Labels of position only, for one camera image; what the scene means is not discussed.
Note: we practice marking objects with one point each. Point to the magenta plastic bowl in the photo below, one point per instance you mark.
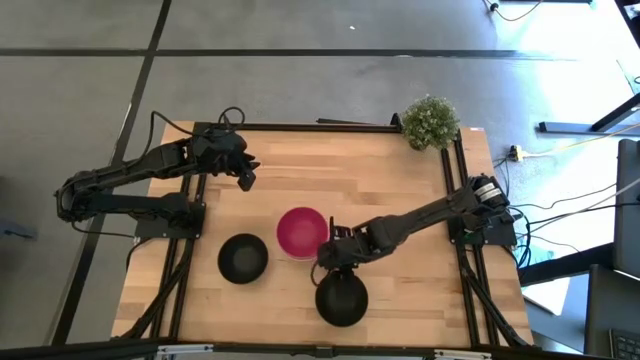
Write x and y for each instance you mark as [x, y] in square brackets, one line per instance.
[301, 232]

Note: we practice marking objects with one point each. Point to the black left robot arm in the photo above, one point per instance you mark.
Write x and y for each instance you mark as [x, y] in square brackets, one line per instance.
[130, 172]

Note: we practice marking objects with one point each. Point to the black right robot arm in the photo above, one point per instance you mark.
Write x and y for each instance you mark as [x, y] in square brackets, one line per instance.
[440, 210]

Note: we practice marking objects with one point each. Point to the black plastic bowl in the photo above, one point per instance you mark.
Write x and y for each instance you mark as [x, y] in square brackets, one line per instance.
[341, 302]
[243, 258]

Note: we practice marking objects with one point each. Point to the white power strip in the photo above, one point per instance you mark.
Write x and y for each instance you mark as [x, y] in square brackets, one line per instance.
[516, 153]

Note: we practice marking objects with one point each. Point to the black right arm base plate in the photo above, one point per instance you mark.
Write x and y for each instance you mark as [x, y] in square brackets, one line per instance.
[495, 236]

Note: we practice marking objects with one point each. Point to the dark grey desk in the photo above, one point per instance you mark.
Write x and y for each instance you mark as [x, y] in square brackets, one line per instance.
[607, 300]

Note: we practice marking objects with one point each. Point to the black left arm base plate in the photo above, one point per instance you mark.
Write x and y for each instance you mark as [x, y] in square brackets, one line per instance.
[192, 227]

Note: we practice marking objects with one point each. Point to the black overhead mount rail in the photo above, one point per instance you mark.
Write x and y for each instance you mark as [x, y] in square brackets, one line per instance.
[320, 351]

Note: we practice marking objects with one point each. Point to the grey monitor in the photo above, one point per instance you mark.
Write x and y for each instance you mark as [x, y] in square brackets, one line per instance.
[629, 210]

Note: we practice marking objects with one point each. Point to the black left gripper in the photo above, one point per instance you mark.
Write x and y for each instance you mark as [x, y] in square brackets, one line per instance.
[220, 150]

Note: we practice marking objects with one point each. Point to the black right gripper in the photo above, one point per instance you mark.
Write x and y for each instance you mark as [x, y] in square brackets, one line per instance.
[360, 244]

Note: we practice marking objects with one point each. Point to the black desk leg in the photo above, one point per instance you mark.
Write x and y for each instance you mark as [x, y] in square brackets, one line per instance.
[575, 128]

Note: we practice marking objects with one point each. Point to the black aluminium table frame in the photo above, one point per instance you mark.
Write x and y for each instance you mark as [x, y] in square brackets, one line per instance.
[325, 127]

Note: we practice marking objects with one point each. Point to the black keyboard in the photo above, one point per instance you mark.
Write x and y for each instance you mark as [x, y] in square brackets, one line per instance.
[625, 346]

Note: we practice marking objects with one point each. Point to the green potted plant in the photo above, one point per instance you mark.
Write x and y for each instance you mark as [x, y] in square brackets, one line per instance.
[430, 122]

